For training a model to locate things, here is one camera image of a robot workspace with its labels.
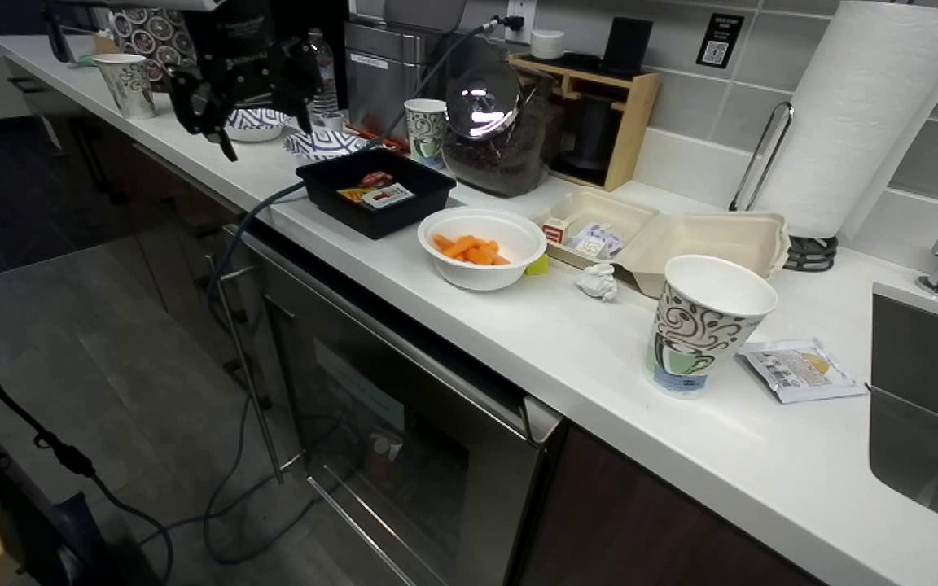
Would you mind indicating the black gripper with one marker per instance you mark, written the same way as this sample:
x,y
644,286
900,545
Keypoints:
x,y
251,51

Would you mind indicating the black plastic tray box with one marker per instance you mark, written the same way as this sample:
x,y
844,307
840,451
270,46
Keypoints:
x,y
424,191

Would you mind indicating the silver metal box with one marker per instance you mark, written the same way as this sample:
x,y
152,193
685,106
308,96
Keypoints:
x,y
382,75

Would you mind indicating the blue patterned bowl with nuts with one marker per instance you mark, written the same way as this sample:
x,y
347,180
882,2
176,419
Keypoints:
x,y
258,127

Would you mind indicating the clear water bottle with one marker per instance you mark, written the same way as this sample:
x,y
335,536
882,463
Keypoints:
x,y
326,81

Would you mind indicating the white folded napkin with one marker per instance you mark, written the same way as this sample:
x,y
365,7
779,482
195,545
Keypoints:
x,y
165,101

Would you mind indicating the blue patterned empty bowl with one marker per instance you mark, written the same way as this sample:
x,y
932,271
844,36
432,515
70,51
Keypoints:
x,y
326,143

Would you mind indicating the yellow mustard packet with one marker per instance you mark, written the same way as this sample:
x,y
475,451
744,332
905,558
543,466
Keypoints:
x,y
349,195

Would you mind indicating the red utensil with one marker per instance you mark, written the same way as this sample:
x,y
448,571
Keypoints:
x,y
388,140

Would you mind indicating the dark lower cabinet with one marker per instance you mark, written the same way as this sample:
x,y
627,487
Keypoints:
x,y
643,521
154,229

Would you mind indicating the white packet with red print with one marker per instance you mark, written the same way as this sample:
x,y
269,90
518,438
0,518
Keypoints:
x,y
391,195

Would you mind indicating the small patterned paper cup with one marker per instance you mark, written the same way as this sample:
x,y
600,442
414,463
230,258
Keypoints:
x,y
424,132

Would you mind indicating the metal tripod stand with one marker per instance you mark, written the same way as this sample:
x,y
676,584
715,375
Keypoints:
x,y
231,328

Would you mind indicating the orange carrot pieces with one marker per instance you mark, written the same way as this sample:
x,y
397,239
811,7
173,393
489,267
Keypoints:
x,y
470,249

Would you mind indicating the small white cup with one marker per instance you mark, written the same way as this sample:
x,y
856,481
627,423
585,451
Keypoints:
x,y
547,44

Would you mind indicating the white bowl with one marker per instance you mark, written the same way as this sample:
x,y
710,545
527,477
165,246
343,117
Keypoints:
x,y
489,278

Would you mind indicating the small green object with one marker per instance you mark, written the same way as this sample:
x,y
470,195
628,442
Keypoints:
x,y
539,264

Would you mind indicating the black mug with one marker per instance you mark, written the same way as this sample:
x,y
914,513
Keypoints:
x,y
588,138

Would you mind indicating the packets in takeout container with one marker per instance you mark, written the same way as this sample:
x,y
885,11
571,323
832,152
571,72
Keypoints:
x,y
590,243

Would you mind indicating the stainless steel dishwasher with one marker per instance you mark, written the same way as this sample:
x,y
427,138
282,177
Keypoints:
x,y
414,433

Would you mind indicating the wooden rack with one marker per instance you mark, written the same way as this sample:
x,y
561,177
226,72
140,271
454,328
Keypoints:
x,y
632,126

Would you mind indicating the crumpled white paper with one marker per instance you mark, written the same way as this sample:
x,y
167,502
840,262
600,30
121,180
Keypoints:
x,y
600,280

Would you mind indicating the beige clamshell takeout container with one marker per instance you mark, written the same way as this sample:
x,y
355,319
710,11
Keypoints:
x,y
707,239

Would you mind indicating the black floor equipment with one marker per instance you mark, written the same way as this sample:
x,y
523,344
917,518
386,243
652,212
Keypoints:
x,y
45,532

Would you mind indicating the large patterned paper cup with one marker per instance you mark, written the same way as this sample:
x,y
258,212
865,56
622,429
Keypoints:
x,y
700,328

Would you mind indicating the metal paper towel holder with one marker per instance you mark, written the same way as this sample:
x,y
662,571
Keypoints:
x,y
759,152

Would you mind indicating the flat blue white packet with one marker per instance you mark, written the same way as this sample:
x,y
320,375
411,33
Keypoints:
x,y
799,373

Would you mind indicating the white paper towel roll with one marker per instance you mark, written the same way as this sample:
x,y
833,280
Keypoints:
x,y
871,109

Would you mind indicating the steel sink basin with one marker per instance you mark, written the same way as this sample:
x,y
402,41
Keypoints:
x,y
926,433

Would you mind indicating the white wall outlet with plug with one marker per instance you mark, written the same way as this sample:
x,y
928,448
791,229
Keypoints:
x,y
523,30

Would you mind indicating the black wall label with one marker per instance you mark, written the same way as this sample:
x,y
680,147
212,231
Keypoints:
x,y
719,41

